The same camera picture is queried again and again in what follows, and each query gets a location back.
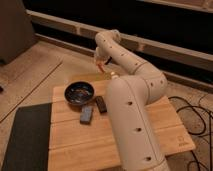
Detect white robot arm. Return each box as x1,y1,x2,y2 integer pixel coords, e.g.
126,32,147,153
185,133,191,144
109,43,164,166
95,30,170,171

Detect dark ceramic bowl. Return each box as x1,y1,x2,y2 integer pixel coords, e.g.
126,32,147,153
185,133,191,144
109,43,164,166
64,81,94,106

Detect black rectangular block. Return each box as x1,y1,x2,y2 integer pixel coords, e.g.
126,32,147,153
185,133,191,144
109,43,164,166
95,96,107,113

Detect blue sponge block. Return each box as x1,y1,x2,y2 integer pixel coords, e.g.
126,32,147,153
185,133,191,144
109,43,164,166
80,106,93,124

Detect wooden cutting board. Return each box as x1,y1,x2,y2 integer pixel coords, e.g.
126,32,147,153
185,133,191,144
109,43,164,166
48,80,195,171

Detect dark grey mat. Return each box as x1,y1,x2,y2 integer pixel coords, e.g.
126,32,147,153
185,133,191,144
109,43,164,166
1,103,52,171

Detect black cables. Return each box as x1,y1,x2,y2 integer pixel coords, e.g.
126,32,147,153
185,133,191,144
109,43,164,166
168,94,213,171

